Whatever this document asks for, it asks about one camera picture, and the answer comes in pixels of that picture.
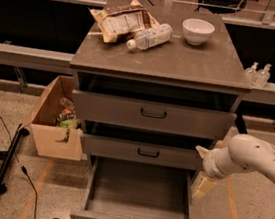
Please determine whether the grey drawer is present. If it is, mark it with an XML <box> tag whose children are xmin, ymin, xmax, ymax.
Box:
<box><xmin>80</xmin><ymin>134</ymin><xmax>203</xmax><ymax>171</ymax></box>
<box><xmin>70</xmin><ymin>157</ymin><xmax>192</xmax><ymax>219</ymax></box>
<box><xmin>73</xmin><ymin>90</ymin><xmax>234</xmax><ymax>139</ymax></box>

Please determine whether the grey top drawer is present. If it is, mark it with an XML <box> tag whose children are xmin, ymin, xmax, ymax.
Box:
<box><xmin>73</xmin><ymin>90</ymin><xmax>234</xmax><ymax>139</ymax></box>

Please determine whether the grey bottom drawer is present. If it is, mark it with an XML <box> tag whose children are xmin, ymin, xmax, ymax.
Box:
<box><xmin>70</xmin><ymin>157</ymin><xmax>192</xmax><ymax>219</ymax></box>

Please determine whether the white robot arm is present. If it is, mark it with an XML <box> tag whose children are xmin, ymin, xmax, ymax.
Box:
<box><xmin>191</xmin><ymin>134</ymin><xmax>275</xmax><ymax>199</ymax></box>

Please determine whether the grey drawer cabinet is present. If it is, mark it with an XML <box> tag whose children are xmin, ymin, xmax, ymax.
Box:
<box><xmin>55</xmin><ymin>0</ymin><xmax>261</xmax><ymax>193</ymax></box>

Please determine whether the clear plastic water bottle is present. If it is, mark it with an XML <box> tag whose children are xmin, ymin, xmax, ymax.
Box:
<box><xmin>127</xmin><ymin>23</ymin><xmax>173</xmax><ymax>50</ymax></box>

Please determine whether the grey metal rail shelf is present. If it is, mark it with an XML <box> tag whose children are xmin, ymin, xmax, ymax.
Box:
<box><xmin>0</xmin><ymin>43</ymin><xmax>275</xmax><ymax>105</ymax></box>

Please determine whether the clear pump bottle left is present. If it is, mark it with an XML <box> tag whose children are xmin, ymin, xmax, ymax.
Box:
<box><xmin>244</xmin><ymin>61</ymin><xmax>258</xmax><ymax>83</ymax></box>

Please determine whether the black cable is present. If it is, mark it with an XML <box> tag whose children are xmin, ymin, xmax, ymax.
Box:
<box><xmin>0</xmin><ymin>77</ymin><xmax>85</xmax><ymax>219</ymax></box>

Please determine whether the cardboard box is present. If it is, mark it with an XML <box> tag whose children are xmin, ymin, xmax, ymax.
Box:
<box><xmin>23</xmin><ymin>75</ymin><xmax>82</xmax><ymax>161</ymax></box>

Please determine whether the clear pump bottle right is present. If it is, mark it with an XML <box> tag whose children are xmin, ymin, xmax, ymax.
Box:
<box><xmin>253</xmin><ymin>63</ymin><xmax>271</xmax><ymax>88</ymax></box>

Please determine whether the clear pump bottle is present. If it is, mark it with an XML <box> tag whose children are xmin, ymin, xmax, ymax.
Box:
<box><xmin>253</xmin><ymin>63</ymin><xmax>271</xmax><ymax>88</ymax></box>
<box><xmin>244</xmin><ymin>61</ymin><xmax>258</xmax><ymax>83</ymax></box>

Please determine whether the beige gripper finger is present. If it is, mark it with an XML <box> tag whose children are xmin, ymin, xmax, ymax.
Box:
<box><xmin>195</xmin><ymin>146</ymin><xmax>210</xmax><ymax>158</ymax></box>

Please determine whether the brown snack bag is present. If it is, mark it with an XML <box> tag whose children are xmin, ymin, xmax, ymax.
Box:
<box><xmin>90</xmin><ymin>0</ymin><xmax>159</xmax><ymax>43</ymax></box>

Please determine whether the green snack packet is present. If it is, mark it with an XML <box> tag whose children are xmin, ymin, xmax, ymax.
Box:
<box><xmin>59</xmin><ymin>119</ymin><xmax>78</xmax><ymax>130</ymax></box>

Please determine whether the white ceramic bowl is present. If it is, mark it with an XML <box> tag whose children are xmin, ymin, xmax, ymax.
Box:
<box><xmin>182</xmin><ymin>18</ymin><xmax>215</xmax><ymax>46</ymax></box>

